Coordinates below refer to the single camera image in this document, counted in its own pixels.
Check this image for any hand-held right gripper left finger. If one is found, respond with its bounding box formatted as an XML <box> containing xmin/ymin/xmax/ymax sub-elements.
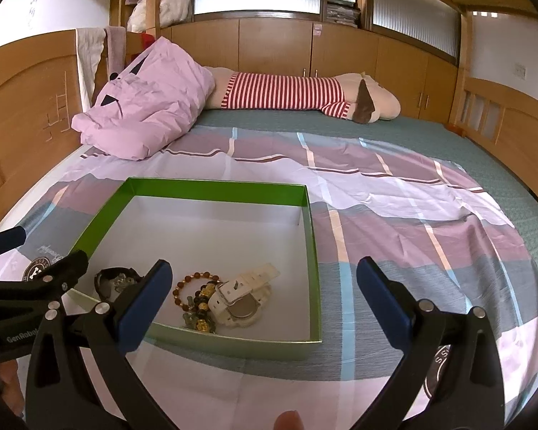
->
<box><xmin>24</xmin><ymin>258</ymin><xmax>174</xmax><ymax>430</ymax></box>

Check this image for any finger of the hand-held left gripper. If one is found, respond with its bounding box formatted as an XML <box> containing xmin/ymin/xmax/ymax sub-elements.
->
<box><xmin>0</xmin><ymin>250</ymin><xmax>90</xmax><ymax>311</ymax></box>
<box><xmin>0</xmin><ymin>225</ymin><xmax>28</xmax><ymax>259</ymax></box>

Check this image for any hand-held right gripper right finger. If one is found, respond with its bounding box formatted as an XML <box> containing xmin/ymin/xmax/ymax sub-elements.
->
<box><xmin>355</xmin><ymin>257</ymin><xmax>506</xmax><ymax>430</ymax></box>

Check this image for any brown bead bracelet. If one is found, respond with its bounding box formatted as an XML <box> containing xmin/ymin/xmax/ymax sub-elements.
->
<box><xmin>174</xmin><ymin>270</ymin><xmax>217</xmax><ymax>312</ymax></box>

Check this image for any black bead bracelet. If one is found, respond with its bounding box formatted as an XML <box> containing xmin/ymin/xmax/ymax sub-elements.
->
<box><xmin>181</xmin><ymin>283</ymin><xmax>221</xmax><ymax>335</ymax></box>

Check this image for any green cardboard box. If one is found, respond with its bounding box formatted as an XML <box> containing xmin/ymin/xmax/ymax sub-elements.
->
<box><xmin>66</xmin><ymin>177</ymin><xmax>324</xmax><ymax>361</ymax></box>

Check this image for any person's left hand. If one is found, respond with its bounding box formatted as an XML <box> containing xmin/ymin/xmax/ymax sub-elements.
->
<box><xmin>0</xmin><ymin>358</ymin><xmax>27</xmax><ymax>430</ymax></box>

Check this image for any person's right hand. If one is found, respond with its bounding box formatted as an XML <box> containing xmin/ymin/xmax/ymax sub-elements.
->
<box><xmin>273</xmin><ymin>410</ymin><xmax>306</xmax><ymax>430</ymax></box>

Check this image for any black bangle in box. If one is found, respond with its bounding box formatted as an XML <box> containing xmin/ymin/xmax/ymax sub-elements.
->
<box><xmin>93</xmin><ymin>266</ymin><xmax>145</xmax><ymax>302</ymax></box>

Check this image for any plaid printed bed sheet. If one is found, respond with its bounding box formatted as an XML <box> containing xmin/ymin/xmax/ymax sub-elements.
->
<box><xmin>0</xmin><ymin>124</ymin><xmax>538</xmax><ymax>430</ymax></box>

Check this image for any white wristwatch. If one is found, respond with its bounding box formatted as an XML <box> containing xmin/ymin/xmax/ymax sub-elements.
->
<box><xmin>207</xmin><ymin>263</ymin><xmax>282</xmax><ymax>329</ymax></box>

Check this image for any wooden bed headboard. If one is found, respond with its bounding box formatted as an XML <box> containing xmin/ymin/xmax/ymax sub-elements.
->
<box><xmin>0</xmin><ymin>28</ymin><xmax>128</xmax><ymax>222</ymax></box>

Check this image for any pink pillow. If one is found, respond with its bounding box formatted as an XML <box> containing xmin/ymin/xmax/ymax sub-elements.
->
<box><xmin>71</xmin><ymin>36</ymin><xmax>217</xmax><ymax>162</ymax></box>

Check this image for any white hanging cloth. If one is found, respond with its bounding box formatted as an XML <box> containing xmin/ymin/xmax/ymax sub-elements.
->
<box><xmin>75</xmin><ymin>27</ymin><xmax>107</xmax><ymax>107</ymax></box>

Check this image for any pink hanging towel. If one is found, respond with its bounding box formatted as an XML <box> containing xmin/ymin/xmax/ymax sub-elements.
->
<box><xmin>104</xmin><ymin>26</ymin><xmax>127</xmax><ymax>76</ymax></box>

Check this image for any wooden wall cabinet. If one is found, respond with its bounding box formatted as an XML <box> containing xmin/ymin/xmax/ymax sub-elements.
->
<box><xmin>168</xmin><ymin>11</ymin><xmax>460</xmax><ymax>121</ymax></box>

